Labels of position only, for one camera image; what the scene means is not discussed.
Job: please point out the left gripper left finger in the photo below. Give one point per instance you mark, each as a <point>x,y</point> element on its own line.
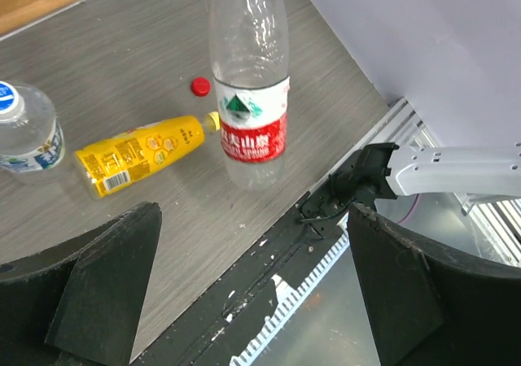
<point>80,302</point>

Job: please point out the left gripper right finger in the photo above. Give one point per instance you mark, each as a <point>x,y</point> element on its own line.
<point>429,303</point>

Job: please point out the yellow juice bottle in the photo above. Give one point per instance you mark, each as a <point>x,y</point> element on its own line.
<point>115,163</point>

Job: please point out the red bottle cap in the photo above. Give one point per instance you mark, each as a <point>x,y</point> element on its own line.
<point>200,86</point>

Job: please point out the clear red-label water bottle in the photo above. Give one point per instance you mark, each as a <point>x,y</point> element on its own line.
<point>249,53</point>

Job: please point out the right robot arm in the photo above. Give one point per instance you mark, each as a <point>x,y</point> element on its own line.
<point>388,170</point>

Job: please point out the small blue-label water bottle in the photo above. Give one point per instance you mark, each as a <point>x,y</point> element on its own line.
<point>33,149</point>

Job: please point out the white cable duct strip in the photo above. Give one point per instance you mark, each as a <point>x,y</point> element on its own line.
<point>289,301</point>

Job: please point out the white wire shelf rack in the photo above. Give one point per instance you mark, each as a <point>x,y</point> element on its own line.
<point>18,15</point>

